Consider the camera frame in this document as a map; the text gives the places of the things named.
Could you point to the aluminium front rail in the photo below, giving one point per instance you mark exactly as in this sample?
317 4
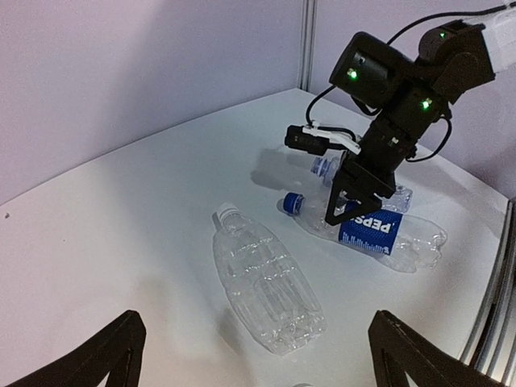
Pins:
490 347

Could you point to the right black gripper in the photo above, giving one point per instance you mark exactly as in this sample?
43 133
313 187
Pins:
388 141

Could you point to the blue Pepsi bottle cap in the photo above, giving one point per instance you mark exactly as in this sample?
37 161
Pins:
292 203

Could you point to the clear ribbed plastic bottle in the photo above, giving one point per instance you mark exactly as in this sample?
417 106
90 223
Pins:
264 285

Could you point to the right aluminium corner post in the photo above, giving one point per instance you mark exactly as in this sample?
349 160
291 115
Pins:
307 41

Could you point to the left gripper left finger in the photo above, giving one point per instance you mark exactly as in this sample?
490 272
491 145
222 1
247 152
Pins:
113 355

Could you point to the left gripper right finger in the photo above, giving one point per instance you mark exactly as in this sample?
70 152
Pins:
400 355

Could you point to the Pepsi bottle blue label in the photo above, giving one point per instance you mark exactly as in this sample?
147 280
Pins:
402 242

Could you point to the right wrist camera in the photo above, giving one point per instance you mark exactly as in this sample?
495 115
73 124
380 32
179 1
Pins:
317 140

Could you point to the crushed clear plastic bottle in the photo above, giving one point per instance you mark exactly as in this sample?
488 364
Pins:
352 182

